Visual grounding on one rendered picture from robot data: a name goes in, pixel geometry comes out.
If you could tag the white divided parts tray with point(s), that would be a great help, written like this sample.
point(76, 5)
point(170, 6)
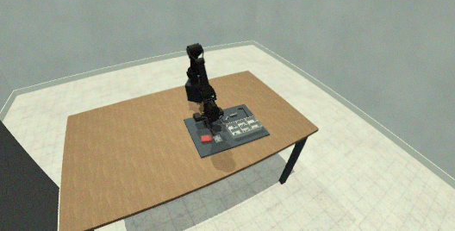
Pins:
point(250, 122)

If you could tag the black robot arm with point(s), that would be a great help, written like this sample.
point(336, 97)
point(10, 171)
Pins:
point(197, 65)

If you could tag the salmon-red block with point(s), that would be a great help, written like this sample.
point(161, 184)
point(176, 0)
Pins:
point(206, 138)

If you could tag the white mounting bracket with four holes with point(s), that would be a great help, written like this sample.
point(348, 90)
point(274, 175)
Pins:
point(217, 139)

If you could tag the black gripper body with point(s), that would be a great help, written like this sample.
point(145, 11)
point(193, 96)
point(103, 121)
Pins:
point(199, 117)

